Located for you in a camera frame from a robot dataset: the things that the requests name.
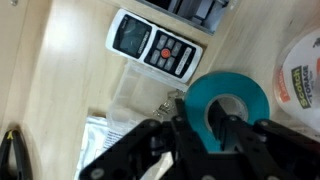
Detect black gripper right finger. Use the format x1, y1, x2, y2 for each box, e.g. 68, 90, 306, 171
209, 99, 320, 180

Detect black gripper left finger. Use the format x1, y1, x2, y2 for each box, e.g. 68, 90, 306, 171
78, 98, 214, 180

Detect teal green tape roll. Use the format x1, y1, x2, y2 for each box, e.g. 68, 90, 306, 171
183, 70, 271, 153

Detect clear Scotch packing tape roll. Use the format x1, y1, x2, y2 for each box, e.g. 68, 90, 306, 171
272, 28, 320, 134

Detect white remote control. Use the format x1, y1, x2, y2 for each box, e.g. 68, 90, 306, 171
105, 8, 204, 84

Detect yellow black pliers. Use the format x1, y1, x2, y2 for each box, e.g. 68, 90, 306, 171
0, 129, 33, 180

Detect grey divided plastic tray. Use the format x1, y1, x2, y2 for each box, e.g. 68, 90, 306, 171
136, 0, 231, 36

